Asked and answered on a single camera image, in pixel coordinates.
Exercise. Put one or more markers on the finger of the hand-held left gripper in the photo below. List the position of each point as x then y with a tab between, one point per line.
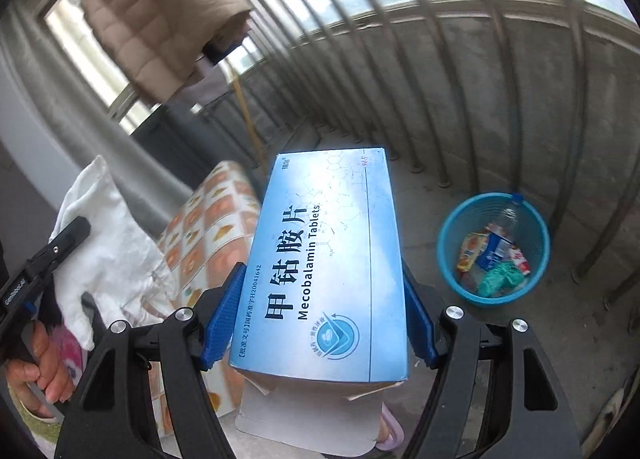
67	241

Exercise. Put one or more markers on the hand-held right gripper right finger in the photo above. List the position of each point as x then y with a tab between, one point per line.
420	319

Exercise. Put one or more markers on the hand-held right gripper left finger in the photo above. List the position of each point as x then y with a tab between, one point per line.
222	324

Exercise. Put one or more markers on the white cloth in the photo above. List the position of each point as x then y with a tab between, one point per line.
110	239

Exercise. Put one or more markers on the blue mesh wastebasket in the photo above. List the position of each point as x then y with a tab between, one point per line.
450	259

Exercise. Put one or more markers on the orange snack packet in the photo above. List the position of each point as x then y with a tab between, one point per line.
470	251

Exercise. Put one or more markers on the teal bag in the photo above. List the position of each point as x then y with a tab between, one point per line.
500	279

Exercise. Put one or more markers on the clear plastic bottle blue label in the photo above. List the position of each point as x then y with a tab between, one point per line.
500	239

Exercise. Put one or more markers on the small red white packet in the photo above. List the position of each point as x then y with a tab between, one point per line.
520	259

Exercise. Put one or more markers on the blue white medicine box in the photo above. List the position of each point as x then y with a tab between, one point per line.
325	249

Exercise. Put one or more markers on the person's left hand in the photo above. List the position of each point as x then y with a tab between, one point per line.
55	369

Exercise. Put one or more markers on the pink printed clothing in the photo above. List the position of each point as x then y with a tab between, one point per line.
67	354

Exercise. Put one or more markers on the patterned vinyl tablecloth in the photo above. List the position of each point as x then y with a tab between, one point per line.
210	219

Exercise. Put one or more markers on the pink slipper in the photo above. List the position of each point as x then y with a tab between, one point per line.
390	429

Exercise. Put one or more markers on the yellow broom stick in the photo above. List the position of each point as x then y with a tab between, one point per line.
247	124

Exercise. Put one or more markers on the grey hanging cloth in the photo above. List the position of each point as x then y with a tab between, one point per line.
212	84

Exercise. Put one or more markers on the beige puffer jacket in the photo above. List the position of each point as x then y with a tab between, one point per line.
160	14

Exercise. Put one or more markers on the metal railing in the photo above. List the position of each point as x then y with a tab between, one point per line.
575	89

